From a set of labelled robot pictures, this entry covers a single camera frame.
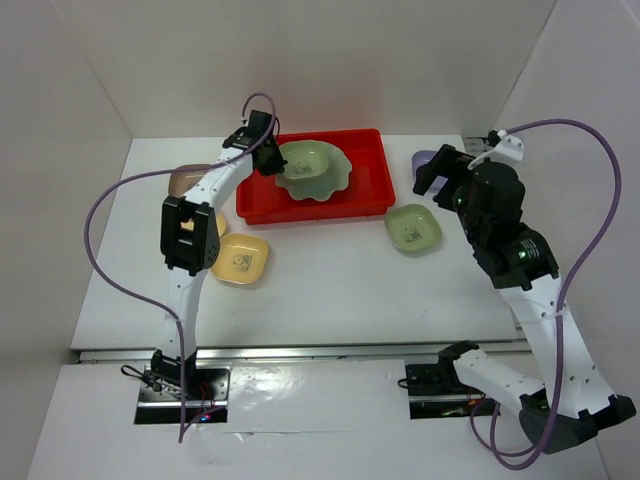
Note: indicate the aluminium mounting rail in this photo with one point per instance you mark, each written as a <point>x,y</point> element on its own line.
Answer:
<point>277,354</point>

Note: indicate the green square panda plate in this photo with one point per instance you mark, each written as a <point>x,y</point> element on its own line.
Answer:
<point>305,160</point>

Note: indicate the red plastic bin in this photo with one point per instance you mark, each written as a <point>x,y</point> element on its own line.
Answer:
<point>370,192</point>

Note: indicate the green square plate upper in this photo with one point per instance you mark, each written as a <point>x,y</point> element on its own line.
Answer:
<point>413,229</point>

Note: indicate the purple square panda plate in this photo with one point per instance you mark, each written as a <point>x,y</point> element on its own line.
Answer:
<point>421,158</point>

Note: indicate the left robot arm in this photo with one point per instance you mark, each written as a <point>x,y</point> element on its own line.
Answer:
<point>190,239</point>

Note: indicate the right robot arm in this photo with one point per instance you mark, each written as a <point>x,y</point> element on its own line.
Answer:
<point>572,402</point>

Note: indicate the pink square panda plate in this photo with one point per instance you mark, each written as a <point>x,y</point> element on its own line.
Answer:
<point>185,178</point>

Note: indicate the large green scalloped bowl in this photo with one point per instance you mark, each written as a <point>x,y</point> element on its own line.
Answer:
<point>320,189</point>

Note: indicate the yellow square plate upper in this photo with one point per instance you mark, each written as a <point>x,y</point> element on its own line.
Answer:
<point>221,225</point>

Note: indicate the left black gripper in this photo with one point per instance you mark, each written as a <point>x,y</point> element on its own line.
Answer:
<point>277,166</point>

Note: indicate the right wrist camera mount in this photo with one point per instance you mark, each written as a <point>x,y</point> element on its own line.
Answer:
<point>502,148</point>

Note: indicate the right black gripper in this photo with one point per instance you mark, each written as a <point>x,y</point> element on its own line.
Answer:
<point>449,162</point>

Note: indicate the yellow square panda plate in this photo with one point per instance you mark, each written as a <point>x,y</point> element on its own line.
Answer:
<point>242,260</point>

